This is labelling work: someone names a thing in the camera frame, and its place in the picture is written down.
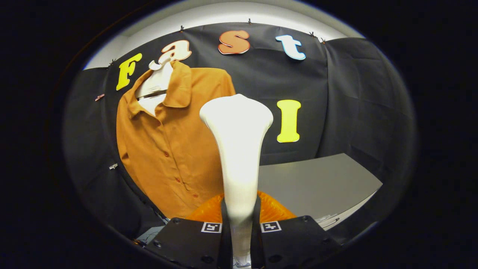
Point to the black backdrop cloth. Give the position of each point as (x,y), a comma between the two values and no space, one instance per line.
(354,97)

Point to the grey cabinet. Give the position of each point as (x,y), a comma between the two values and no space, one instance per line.
(317,183)

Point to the white mannequin torso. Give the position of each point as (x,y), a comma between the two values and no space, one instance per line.
(157,84)

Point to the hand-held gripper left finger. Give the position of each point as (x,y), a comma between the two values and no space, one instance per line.
(186,243)

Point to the orange button-up shirt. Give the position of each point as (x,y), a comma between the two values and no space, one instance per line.
(168,149)

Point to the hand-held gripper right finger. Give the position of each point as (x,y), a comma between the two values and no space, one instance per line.
(295,243)

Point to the pink clip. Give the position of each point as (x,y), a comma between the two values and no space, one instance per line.
(99,97)

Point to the white garment steamer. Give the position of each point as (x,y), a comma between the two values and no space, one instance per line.
(239,149)

